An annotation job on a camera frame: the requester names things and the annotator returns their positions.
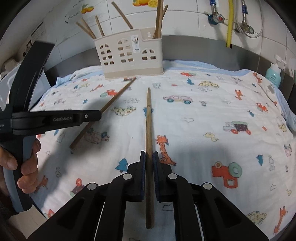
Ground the person's left hand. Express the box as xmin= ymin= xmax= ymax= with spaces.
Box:
xmin=1 ymin=139 xmax=41 ymax=196

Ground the white microwave oven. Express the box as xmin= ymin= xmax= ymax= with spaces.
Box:
xmin=0 ymin=64 xmax=50 ymax=112

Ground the cream plastic utensil holder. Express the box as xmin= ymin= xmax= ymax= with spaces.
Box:
xmin=94 ymin=27 xmax=164 ymax=79

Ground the cartoon print white cloth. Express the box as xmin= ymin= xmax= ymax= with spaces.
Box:
xmin=32 ymin=61 xmax=295 ymax=240

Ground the teal soap bottle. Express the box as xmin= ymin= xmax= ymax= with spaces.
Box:
xmin=265 ymin=54 xmax=287 ymax=88

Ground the metal angle valve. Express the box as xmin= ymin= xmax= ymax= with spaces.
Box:
xmin=239 ymin=22 xmax=254 ymax=35

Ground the red handle water valve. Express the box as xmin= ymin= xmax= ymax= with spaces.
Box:
xmin=207 ymin=13 xmax=225 ymax=25

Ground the left braided metal hose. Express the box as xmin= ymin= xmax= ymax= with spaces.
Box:
xmin=209 ymin=0 xmax=219 ymax=16

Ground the braided metal hose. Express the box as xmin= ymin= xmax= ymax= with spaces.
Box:
xmin=234 ymin=0 xmax=265 ymax=39
xmin=209 ymin=0 xmax=219 ymax=16

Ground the yellow gas hose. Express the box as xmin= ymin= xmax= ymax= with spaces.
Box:
xmin=225 ymin=0 xmax=234 ymax=49

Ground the right braided metal hose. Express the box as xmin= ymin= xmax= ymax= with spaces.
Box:
xmin=234 ymin=0 xmax=265 ymax=39

